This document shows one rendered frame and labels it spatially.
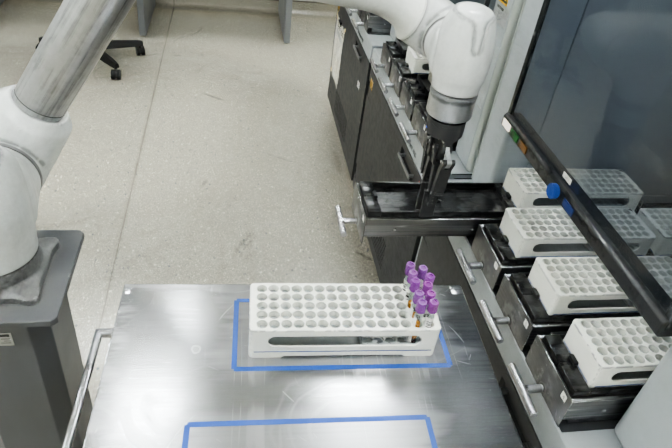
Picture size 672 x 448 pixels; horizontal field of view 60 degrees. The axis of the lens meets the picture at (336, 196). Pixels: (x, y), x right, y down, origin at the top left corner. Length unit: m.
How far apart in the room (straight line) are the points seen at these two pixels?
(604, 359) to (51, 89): 1.07
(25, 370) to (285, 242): 1.27
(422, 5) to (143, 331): 0.76
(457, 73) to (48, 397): 1.07
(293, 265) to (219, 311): 1.30
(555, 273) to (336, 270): 1.27
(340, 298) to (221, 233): 1.49
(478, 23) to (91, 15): 0.67
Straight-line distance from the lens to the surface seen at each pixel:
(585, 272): 1.18
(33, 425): 1.54
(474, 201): 1.37
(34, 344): 1.32
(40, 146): 1.27
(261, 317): 0.93
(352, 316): 0.93
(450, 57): 1.07
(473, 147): 1.56
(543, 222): 1.27
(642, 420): 1.06
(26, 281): 1.25
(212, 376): 0.92
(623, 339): 1.10
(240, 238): 2.39
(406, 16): 1.18
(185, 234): 2.42
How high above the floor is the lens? 1.56
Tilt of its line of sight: 36 degrees down
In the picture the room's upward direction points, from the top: 8 degrees clockwise
